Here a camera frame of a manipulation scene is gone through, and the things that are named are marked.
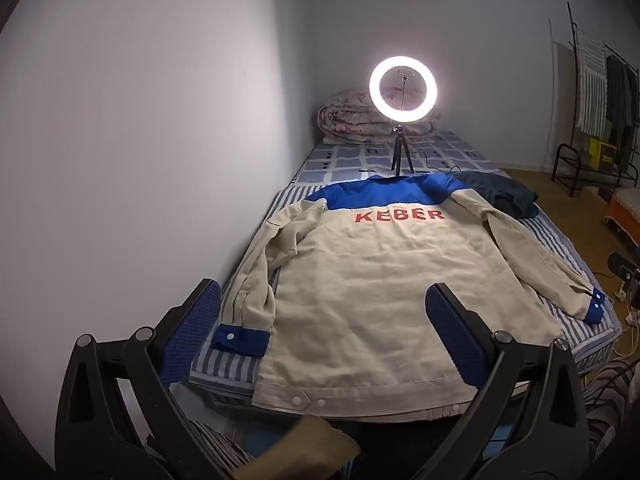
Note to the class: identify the khaki cloth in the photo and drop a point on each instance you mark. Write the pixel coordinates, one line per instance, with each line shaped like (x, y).
(310, 445)

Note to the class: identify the beige and blue jacket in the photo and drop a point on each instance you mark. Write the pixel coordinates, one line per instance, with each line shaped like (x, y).
(360, 285)

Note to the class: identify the black metal clothes rack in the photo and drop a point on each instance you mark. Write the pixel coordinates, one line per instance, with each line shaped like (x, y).
(558, 160)

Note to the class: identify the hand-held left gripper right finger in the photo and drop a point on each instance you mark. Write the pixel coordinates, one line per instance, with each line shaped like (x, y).
(452, 335)

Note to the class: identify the small black device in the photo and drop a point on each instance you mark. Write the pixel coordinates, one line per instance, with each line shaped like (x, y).
(619, 266)

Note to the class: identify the blue checkered bed sheet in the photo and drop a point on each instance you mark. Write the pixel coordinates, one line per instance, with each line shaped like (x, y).
(340, 160)

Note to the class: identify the yellow box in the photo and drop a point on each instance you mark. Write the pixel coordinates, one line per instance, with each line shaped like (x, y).
(597, 150)

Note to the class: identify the zebra-striped cloth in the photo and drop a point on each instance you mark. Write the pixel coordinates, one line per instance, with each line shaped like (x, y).
(610, 400)

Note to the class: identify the dark blue clothing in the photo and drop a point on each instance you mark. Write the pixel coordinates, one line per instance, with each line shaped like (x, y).
(500, 192)

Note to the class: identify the orange-edged cushion seat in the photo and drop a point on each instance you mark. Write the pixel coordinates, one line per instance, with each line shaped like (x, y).
(612, 210)

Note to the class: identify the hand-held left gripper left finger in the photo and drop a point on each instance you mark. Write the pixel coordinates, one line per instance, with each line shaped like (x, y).
(200, 325)

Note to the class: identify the white striped towel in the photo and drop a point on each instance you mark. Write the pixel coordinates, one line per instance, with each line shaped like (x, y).
(590, 85)

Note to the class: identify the black mini tripod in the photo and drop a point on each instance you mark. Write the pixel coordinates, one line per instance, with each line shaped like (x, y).
(398, 142)

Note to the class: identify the blue white striped blanket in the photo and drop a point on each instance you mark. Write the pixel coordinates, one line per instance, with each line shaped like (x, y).
(555, 250)

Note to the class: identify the rolled floral quilt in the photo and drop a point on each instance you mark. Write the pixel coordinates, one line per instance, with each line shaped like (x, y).
(345, 120)

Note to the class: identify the dark hanging garment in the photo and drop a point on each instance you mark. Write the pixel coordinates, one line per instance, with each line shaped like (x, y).
(620, 100)

